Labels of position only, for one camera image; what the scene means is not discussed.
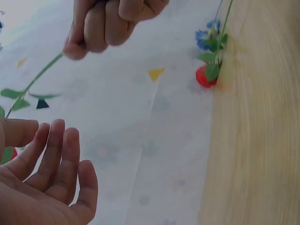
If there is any person's right hand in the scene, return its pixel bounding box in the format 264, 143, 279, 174
62, 0, 171, 60

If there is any person's left hand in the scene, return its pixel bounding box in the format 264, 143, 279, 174
0, 118, 98, 225

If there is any red artificial flower green stem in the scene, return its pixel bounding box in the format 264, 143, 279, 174
0, 52, 64, 165
195, 0, 234, 89

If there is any blue artificial flower green stem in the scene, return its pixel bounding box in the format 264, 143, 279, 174
195, 0, 224, 51

